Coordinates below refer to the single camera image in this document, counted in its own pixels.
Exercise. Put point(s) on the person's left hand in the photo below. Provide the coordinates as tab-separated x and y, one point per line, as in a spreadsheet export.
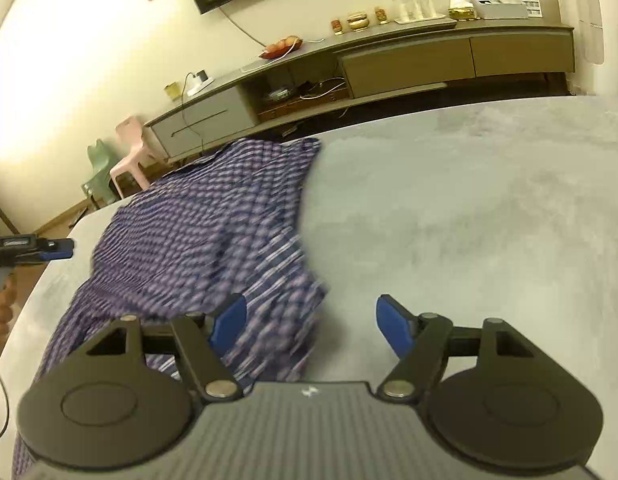
7	299

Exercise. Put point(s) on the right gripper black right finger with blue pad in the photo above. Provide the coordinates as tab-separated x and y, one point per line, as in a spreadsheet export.
488	395

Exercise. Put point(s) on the blue white plaid shirt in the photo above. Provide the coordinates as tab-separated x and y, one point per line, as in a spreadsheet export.
222	225

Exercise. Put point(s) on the gold tissue box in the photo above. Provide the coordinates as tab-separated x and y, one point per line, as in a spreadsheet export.
461	10

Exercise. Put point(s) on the red fruit plate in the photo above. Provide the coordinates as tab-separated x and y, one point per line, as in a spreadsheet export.
281	48

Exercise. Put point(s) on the clear glass cups set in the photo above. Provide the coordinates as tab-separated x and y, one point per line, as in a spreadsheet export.
417	11

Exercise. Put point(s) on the white box with papers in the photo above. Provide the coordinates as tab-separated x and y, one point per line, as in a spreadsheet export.
507	9

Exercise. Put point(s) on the yellow small cup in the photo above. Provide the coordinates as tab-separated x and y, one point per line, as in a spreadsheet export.
173	91

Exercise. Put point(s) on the long grey TV cabinet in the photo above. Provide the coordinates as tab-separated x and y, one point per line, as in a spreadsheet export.
378	64

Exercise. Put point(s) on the white power strip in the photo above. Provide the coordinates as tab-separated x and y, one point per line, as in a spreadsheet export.
197	82

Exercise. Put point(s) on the gold ornament bowl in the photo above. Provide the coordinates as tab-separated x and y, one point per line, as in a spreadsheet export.
358	21

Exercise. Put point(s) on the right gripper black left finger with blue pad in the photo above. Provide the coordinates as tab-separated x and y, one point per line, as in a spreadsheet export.
129	393

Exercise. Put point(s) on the green plastic chair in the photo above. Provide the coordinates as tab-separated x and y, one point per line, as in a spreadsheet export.
98	188

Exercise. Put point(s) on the pink plastic chair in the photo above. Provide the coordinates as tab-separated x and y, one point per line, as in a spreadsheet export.
131	132

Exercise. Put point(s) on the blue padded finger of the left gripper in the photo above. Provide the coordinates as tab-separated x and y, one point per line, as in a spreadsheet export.
60	249

